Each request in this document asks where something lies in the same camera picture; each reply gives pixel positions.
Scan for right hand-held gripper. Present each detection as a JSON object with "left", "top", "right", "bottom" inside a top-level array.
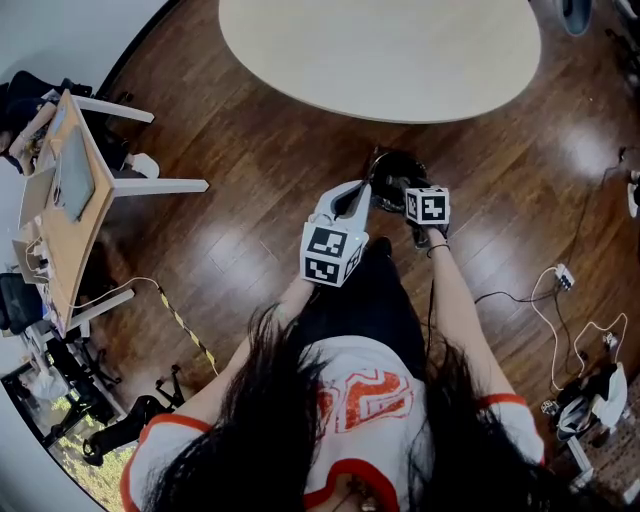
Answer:
[{"left": 383, "top": 174, "right": 451, "bottom": 250}]

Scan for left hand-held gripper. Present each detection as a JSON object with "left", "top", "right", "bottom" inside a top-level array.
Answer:
[{"left": 299, "top": 178, "right": 374, "bottom": 289}]

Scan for black trash bin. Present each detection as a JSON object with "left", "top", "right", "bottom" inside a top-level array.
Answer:
[{"left": 368, "top": 151, "right": 430, "bottom": 214}]

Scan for person's right forearm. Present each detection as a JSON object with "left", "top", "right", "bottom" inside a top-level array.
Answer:
[{"left": 427, "top": 238, "right": 516, "bottom": 401}]

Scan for person's black trousers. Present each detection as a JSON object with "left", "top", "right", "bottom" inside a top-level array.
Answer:
[{"left": 294, "top": 237, "right": 429, "bottom": 381}]

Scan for round beige table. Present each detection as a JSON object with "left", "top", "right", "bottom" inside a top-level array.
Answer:
[{"left": 218, "top": 0, "right": 543, "bottom": 125}]

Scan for white and orange jersey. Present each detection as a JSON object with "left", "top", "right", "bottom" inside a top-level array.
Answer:
[{"left": 119, "top": 335, "right": 546, "bottom": 512}]

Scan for grey bucket chair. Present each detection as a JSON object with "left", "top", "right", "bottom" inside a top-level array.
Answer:
[{"left": 557, "top": 0, "right": 596, "bottom": 37}]

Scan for wooden desk with white legs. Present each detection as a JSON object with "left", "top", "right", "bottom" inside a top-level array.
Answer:
[{"left": 12, "top": 89, "right": 210, "bottom": 341}]

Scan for black folded stand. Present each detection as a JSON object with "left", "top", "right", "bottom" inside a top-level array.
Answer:
[{"left": 82, "top": 364, "right": 186, "bottom": 466}]

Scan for closed grey laptop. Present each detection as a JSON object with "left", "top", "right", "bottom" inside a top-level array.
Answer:
[{"left": 53, "top": 124, "right": 96, "bottom": 223}]

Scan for open silver laptop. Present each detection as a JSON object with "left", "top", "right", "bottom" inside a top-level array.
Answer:
[{"left": 18, "top": 164, "right": 57, "bottom": 229}]

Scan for white bag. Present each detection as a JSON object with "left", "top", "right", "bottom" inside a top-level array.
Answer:
[{"left": 554, "top": 362, "right": 629, "bottom": 441}]

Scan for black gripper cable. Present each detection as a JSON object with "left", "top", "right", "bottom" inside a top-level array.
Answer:
[{"left": 424, "top": 277, "right": 436, "bottom": 361}]

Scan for yellow black striped cable cover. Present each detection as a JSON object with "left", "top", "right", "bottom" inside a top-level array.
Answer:
[{"left": 157, "top": 285, "right": 220, "bottom": 376}]

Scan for black floor cable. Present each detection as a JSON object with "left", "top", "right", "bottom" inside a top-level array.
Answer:
[{"left": 473, "top": 164, "right": 624, "bottom": 305}]

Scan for white desk cable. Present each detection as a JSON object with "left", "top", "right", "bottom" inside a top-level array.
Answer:
[{"left": 74, "top": 276, "right": 161, "bottom": 309}]

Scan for long white cable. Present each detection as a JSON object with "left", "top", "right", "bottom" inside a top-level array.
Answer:
[{"left": 530, "top": 267, "right": 565, "bottom": 392}]

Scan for looped white cable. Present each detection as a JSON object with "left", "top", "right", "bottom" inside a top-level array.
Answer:
[{"left": 572, "top": 313, "right": 629, "bottom": 377}]

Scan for white device with cables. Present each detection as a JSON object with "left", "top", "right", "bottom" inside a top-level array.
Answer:
[{"left": 12, "top": 237, "right": 51, "bottom": 284}]

